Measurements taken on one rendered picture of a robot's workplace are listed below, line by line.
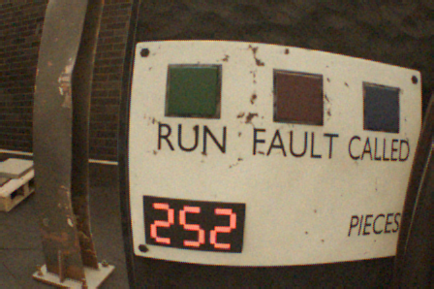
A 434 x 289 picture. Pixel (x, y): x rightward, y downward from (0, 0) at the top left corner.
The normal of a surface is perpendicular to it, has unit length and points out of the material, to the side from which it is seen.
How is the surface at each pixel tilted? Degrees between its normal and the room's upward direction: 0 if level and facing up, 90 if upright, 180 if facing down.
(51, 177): 90
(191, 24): 90
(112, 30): 90
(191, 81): 90
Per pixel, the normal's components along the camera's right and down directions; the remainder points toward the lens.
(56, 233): -0.14, 0.15
